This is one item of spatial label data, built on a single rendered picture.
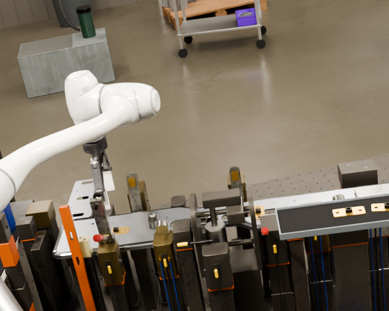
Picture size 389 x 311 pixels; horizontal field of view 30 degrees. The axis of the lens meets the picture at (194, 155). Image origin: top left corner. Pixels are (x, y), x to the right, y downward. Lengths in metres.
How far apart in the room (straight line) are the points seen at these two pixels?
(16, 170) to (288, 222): 0.72
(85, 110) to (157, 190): 2.64
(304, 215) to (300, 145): 3.08
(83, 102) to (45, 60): 4.77
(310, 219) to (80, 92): 0.75
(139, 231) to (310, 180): 1.01
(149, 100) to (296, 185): 1.20
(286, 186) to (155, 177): 1.95
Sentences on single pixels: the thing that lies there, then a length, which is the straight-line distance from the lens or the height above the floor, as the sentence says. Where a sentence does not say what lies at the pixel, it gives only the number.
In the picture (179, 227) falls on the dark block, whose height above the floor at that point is 1.12.
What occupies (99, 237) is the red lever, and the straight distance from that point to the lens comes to 2.07.
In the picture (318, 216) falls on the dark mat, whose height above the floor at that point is 1.16.
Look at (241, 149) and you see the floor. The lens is 5.07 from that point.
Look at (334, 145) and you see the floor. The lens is 4.98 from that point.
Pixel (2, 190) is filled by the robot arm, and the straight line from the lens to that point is 1.75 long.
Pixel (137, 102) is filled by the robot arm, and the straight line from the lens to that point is 2.03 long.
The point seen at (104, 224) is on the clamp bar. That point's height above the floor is 1.12.
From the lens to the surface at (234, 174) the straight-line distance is 2.39.
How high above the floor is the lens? 2.18
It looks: 25 degrees down
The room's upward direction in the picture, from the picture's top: 10 degrees counter-clockwise
